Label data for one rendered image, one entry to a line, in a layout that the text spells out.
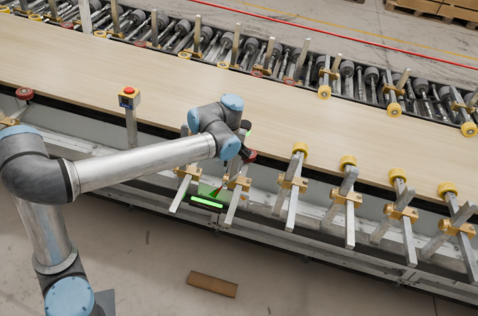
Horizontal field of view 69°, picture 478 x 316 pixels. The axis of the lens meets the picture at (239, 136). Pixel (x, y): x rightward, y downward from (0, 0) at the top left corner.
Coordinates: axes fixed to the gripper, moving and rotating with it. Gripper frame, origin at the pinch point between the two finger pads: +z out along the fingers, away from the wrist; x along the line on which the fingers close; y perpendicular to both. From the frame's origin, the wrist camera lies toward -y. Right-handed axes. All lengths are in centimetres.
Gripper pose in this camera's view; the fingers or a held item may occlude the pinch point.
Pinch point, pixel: (226, 167)
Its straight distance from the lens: 152.7
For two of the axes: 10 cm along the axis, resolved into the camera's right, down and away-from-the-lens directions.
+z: -1.5, 7.4, 6.6
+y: -9.6, -2.6, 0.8
